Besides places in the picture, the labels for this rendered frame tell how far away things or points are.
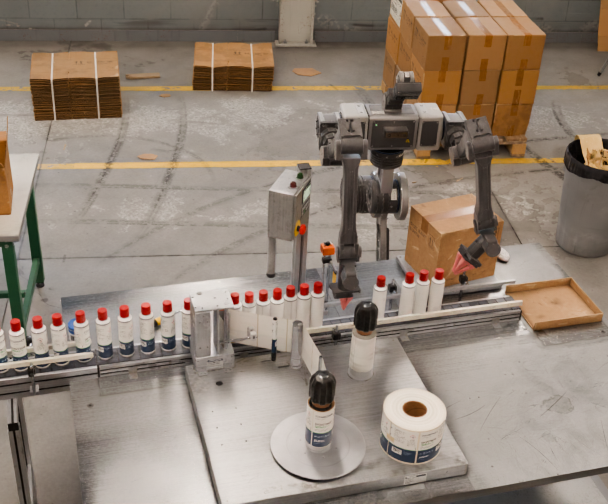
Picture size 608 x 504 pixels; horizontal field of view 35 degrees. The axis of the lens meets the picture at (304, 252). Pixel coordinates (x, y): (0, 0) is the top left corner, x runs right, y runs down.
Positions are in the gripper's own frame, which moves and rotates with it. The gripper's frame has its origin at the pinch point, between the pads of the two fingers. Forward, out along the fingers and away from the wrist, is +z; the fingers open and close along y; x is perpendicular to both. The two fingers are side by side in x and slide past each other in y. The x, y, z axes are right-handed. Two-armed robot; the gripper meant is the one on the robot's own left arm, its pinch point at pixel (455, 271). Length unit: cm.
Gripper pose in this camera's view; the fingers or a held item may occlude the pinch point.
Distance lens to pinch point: 368.1
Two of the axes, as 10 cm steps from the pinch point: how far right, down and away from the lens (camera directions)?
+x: 7.2, 4.4, 5.4
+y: 2.6, 5.5, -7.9
